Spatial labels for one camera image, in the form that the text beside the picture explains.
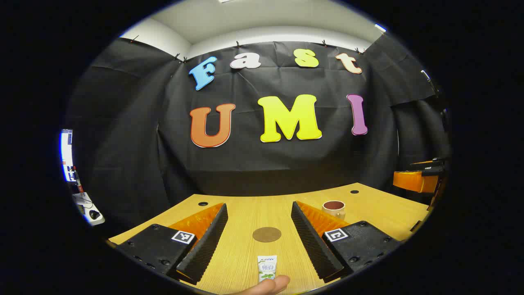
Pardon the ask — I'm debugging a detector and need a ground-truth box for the beige cup with brown inside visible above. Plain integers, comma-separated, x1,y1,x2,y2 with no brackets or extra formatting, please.
322,200,346,220

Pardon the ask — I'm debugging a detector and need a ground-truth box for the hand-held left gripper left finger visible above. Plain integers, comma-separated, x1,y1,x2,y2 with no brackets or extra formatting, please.
116,202,229,286

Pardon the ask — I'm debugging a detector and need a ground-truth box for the wooden desktop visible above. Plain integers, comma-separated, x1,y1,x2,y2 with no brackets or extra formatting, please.
107,182,430,295

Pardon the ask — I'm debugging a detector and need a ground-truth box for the black backdrop cloth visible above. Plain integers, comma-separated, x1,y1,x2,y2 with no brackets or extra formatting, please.
68,35,451,230

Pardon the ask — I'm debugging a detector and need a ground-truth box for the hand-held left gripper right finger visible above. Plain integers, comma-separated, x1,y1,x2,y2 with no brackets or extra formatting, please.
291,200,401,284

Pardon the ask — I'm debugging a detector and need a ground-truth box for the white toothpaste tube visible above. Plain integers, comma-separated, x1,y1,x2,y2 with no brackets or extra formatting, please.
257,255,278,283

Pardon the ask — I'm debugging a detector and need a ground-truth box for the white device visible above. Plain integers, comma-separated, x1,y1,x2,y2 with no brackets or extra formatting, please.
73,193,106,226

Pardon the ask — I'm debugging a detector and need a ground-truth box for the brown round coaster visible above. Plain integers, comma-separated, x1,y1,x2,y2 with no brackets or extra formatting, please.
252,227,282,243

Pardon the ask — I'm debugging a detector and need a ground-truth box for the computer monitor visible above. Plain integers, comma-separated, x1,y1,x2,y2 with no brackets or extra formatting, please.
60,129,78,183

